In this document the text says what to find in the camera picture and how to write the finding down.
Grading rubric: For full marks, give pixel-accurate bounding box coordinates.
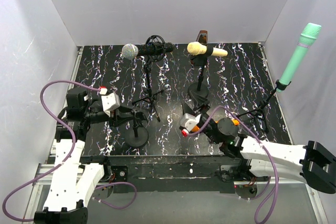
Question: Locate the tripod shock-mount mic stand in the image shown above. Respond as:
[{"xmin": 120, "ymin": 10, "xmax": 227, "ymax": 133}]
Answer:
[{"xmin": 132, "ymin": 34, "xmax": 166, "ymax": 122}]

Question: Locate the tripod stand for green mic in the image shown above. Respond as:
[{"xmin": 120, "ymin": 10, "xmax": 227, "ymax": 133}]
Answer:
[{"xmin": 237, "ymin": 80, "xmax": 291, "ymax": 134}]

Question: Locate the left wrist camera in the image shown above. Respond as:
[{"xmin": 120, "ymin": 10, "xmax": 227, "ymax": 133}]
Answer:
[{"xmin": 101, "ymin": 93, "xmax": 121, "ymax": 117}]

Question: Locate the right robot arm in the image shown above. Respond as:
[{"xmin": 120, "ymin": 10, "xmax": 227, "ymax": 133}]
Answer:
[{"xmin": 180, "ymin": 100, "xmax": 335, "ymax": 194}]

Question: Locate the short round-base mic stand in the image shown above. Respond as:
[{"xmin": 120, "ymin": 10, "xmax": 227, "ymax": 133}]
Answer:
[{"xmin": 125, "ymin": 122, "xmax": 149, "ymax": 148}]

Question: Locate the cream microphone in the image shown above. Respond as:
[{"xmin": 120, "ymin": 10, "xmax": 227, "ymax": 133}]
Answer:
[{"xmin": 187, "ymin": 41, "xmax": 228, "ymax": 57}]

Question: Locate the brown metronome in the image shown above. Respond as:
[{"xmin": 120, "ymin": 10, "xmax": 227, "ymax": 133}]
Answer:
[{"xmin": 196, "ymin": 30, "xmax": 208, "ymax": 45}]

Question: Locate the round-base stand for cream mic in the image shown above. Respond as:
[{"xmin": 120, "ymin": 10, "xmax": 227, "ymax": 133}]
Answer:
[{"xmin": 187, "ymin": 55, "xmax": 208, "ymax": 98}]

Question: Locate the orange microphone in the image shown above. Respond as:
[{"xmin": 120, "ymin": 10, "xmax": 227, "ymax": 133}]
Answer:
[{"xmin": 191, "ymin": 120, "xmax": 239, "ymax": 132}]

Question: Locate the green microphone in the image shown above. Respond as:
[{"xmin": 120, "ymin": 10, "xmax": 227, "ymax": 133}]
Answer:
[{"xmin": 276, "ymin": 23, "xmax": 321, "ymax": 92}]

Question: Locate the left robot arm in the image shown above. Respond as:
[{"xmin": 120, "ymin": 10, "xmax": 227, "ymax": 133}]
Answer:
[{"xmin": 34, "ymin": 87, "xmax": 148, "ymax": 223}]

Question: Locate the black silver-mesh microphone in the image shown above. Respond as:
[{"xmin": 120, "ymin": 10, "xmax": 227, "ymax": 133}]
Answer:
[{"xmin": 121, "ymin": 42, "xmax": 175, "ymax": 60}]

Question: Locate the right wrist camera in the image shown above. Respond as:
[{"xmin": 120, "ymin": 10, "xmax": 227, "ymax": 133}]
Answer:
[{"xmin": 180, "ymin": 113, "xmax": 201, "ymax": 136}]

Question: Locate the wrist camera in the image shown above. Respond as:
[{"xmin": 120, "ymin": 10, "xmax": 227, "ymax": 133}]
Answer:
[
  {"xmin": 180, "ymin": 113, "xmax": 201, "ymax": 136},
  {"xmin": 101, "ymin": 93, "xmax": 121, "ymax": 117}
]

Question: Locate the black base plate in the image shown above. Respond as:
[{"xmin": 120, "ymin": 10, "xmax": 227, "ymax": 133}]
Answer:
[{"xmin": 47, "ymin": 154, "xmax": 300, "ymax": 193}]

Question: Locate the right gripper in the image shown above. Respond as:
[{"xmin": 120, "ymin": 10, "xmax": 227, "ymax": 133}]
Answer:
[{"xmin": 182, "ymin": 90, "xmax": 220, "ymax": 144}]

